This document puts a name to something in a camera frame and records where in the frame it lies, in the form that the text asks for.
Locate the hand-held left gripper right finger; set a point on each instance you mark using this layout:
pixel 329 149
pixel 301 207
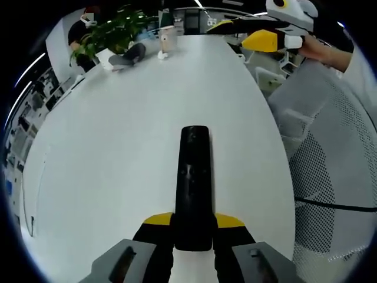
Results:
pixel 232 250

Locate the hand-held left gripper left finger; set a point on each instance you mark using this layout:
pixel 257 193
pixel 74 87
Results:
pixel 153 250

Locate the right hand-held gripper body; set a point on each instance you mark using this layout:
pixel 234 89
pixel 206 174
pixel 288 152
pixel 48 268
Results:
pixel 291 13

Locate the black remote control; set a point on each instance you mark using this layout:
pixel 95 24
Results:
pixel 193 191

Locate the person's right hand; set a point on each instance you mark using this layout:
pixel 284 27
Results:
pixel 313 48

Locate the small white object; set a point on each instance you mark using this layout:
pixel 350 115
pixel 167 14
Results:
pixel 162 55

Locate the person's white shirt sleeve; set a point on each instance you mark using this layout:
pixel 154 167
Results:
pixel 365 76

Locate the grey mesh office chair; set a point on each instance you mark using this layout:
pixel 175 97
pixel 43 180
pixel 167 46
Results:
pixel 330 132

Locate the grey soft toy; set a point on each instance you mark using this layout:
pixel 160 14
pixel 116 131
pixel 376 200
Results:
pixel 129 54

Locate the green leafy plant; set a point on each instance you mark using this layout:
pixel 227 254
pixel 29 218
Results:
pixel 115 32

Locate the white plant pot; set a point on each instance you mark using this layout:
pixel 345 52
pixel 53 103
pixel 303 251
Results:
pixel 104 60

